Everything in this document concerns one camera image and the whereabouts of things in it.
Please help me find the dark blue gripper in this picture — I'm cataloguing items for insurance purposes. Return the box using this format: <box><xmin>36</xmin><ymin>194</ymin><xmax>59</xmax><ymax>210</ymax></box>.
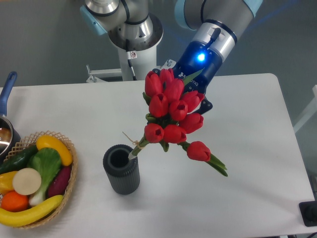
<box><xmin>152</xmin><ymin>41</ymin><xmax>222</xmax><ymax>115</ymax></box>

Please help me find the red tulip bouquet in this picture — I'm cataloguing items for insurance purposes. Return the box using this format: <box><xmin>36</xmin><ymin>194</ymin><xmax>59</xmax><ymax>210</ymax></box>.
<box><xmin>128</xmin><ymin>69</ymin><xmax>228</xmax><ymax>177</ymax></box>

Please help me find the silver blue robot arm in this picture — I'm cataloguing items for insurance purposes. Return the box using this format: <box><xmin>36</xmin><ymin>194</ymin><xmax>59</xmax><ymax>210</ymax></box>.
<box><xmin>80</xmin><ymin>0</ymin><xmax>262</xmax><ymax>93</ymax></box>

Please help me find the dark grey ribbed vase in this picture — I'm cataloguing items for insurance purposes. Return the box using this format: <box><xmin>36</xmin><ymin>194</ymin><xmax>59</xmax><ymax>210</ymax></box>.
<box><xmin>103</xmin><ymin>144</ymin><xmax>140</xmax><ymax>195</ymax></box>

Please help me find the white furniture edge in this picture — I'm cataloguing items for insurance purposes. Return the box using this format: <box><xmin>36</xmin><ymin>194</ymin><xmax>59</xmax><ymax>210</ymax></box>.
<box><xmin>293</xmin><ymin>85</ymin><xmax>317</xmax><ymax>133</ymax></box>

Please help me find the yellow squash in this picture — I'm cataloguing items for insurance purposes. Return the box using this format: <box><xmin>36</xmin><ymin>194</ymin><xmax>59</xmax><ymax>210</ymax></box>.
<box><xmin>36</xmin><ymin>134</ymin><xmax>73</xmax><ymax>166</ymax></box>

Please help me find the green bok choy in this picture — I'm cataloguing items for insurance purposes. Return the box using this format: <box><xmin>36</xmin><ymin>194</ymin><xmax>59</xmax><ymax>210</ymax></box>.
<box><xmin>27</xmin><ymin>148</ymin><xmax>61</xmax><ymax>207</ymax></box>

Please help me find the purple sweet potato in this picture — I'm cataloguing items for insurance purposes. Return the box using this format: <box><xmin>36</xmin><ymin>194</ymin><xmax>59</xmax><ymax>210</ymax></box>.
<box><xmin>47</xmin><ymin>166</ymin><xmax>71</xmax><ymax>198</ymax></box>

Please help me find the woven wicker basket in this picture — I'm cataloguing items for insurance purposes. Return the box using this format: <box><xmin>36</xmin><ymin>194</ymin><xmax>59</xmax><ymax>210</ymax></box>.
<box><xmin>0</xmin><ymin>131</ymin><xmax>78</xmax><ymax>229</ymax></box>

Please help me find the black device at table edge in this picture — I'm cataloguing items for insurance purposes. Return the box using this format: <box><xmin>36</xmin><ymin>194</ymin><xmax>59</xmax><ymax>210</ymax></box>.
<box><xmin>299</xmin><ymin>201</ymin><xmax>317</xmax><ymax>227</ymax></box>

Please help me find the dark green cucumber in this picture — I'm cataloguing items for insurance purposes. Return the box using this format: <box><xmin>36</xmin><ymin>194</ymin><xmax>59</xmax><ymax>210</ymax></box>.
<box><xmin>0</xmin><ymin>145</ymin><xmax>38</xmax><ymax>174</ymax></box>

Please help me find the yellow bell pepper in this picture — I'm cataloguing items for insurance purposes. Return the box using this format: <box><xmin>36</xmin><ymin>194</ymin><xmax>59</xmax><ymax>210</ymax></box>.
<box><xmin>0</xmin><ymin>171</ymin><xmax>17</xmax><ymax>195</ymax></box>

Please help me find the orange fruit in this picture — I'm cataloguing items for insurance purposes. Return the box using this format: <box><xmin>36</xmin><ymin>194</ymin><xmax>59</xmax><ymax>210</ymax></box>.
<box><xmin>1</xmin><ymin>191</ymin><xmax>29</xmax><ymax>212</ymax></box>

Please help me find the yellow banana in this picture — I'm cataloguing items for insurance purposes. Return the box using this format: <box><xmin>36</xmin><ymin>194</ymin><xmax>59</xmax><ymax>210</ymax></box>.
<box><xmin>0</xmin><ymin>195</ymin><xmax>63</xmax><ymax>228</ymax></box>

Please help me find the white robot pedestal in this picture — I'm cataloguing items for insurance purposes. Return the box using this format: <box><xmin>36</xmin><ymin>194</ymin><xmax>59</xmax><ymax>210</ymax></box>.
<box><xmin>117</xmin><ymin>46</ymin><xmax>157</xmax><ymax>81</ymax></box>

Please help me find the black cable on pedestal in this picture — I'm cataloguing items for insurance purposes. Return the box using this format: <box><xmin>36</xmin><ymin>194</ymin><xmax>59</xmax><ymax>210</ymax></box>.
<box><xmin>125</xmin><ymin>39</ymin><xmax>137</xmax><ymax>81</ymax></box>

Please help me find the white metal frame bracket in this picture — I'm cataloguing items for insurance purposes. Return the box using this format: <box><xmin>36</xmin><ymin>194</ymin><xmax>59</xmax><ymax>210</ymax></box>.
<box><xmin>86</xmin><ymin>59</ymin><xmax>176</xmax><ymax>83</ymax></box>

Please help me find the blue handled saucepan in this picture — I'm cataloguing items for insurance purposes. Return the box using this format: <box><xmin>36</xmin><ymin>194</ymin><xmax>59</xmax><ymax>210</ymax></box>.
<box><xmin>0</xmin><ymin>71</ymin><xmax>20</xmax><ymax>164</ymax></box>

